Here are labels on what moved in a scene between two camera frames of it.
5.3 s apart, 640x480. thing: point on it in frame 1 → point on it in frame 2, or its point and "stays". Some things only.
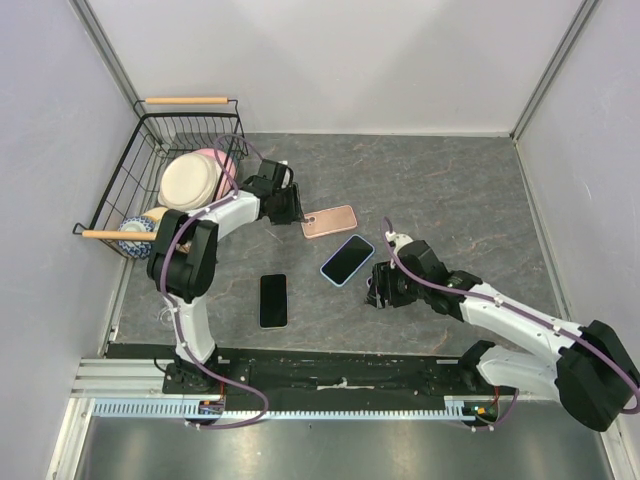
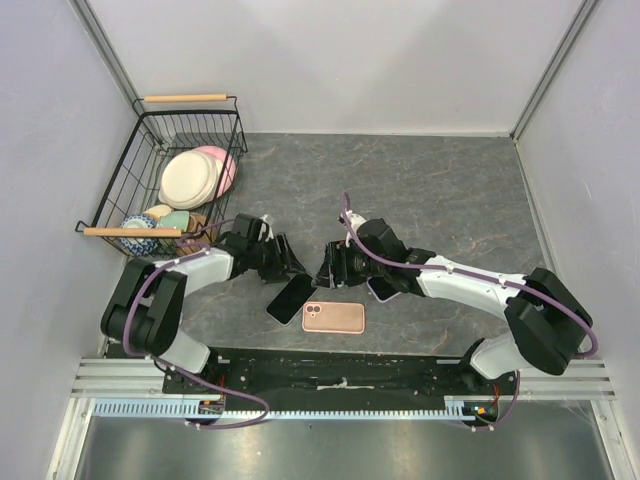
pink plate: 229,164 stays
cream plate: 188,181 stays
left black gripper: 295,212 → 285,261
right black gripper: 383,274 → 337,253
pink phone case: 329,221 → 333,317
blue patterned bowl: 137,248 stays
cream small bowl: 157,213 stays
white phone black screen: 273,311 → 291,299
